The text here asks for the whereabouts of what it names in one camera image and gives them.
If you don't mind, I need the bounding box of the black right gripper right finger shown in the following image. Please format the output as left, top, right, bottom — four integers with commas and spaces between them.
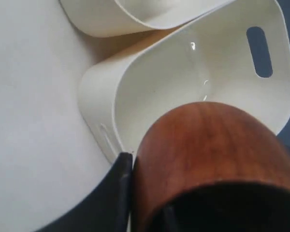
163, 205, 176, 232

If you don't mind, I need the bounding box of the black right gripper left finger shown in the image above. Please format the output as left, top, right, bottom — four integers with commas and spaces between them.
38, 152, 133, 232

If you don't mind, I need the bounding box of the brown wooden cup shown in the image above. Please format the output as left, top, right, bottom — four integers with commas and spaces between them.
131, 102, 290, 232

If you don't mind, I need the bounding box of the right cream plastic bin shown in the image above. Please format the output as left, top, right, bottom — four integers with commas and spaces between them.
78, 0, 290, 163

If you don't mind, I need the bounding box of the cream plastic bin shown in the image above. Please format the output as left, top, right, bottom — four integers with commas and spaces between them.
60, 0, 229, 38
78, 0, 290, 163

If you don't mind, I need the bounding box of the middle cream plastic bin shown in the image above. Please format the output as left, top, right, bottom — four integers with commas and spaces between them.
60, 0, 229, 38

